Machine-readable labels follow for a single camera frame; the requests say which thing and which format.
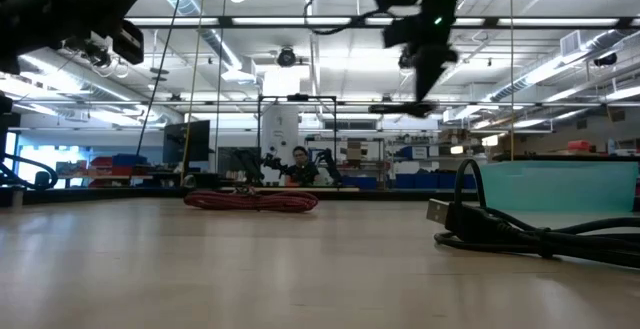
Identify teal plastic bin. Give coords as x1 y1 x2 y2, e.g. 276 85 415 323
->
478 160 640 214

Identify red braided USB cable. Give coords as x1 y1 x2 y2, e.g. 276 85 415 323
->
183 189 320 214

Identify blue crate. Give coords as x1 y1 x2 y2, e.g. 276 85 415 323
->
111 153 149 168

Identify person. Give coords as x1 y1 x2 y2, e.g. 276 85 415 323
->
285 145 321 188

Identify black metal table frame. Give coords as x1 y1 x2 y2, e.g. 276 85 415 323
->
0 186 481 208

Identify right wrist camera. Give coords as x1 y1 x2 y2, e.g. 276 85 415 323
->
382 15 416 49

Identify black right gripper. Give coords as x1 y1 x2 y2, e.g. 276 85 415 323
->
368 16 460 119

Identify black looped cable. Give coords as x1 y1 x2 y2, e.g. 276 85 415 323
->
0 152 59 191

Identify black monitor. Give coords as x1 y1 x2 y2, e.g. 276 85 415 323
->
162 119 212 165

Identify blue storage bin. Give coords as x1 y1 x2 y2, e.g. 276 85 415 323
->
394 171 477 191
342 175 379 191

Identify red crate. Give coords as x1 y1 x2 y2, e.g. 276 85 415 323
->
89 156 114 176

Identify black USB cable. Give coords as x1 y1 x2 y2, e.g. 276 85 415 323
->
426 158 640 270

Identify white cylindrical column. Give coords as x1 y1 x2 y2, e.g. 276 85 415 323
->
260 104 300 186

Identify thin black hanging cable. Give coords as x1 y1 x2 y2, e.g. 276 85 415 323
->
135 0 189 158

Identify black ceiling camera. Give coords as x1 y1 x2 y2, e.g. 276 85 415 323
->
276 45 298 69

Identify cardboard box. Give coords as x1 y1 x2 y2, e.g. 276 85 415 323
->
345 140 369 163

